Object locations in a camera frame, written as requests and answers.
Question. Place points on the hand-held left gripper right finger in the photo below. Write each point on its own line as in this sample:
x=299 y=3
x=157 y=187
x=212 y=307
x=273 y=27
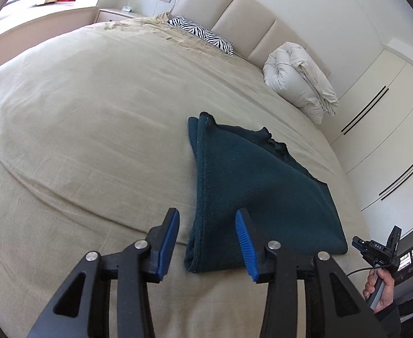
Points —
x=248 y=250

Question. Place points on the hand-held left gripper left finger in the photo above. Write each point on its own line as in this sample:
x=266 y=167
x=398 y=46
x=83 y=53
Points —
x=167 y=246

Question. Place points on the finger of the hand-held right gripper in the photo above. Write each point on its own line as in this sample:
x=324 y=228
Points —
x=359 y=244

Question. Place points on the dark green knit sweater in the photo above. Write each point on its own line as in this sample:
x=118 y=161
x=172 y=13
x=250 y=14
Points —
x=262 y=197

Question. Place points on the person's right forearm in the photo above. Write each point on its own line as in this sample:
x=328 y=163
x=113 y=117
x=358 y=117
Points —
x=387 y=322

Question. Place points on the person's right hand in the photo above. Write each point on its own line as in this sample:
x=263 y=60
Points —
x=386 y=288

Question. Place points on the white wardrobe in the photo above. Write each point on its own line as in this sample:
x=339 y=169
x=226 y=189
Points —
x=386 y=141

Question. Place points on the bed with beige sheet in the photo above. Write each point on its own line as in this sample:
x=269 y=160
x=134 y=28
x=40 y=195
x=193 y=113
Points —
x=87 y=112

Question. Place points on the folded white duvet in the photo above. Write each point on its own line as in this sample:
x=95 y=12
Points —
x=298 y=81

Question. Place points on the zebra print pillow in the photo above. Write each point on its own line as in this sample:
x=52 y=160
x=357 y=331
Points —
x=203 y=35

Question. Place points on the beige nightstand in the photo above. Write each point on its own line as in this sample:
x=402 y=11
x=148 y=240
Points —
x=117 y=16

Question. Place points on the beige padded headboard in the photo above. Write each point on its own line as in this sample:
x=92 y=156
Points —
x=227 y=10

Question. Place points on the small white bedside device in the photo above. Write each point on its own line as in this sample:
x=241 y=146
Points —
x=126 y=8

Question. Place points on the beige window ledge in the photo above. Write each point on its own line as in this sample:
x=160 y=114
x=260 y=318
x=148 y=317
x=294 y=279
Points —
x=34 y=24

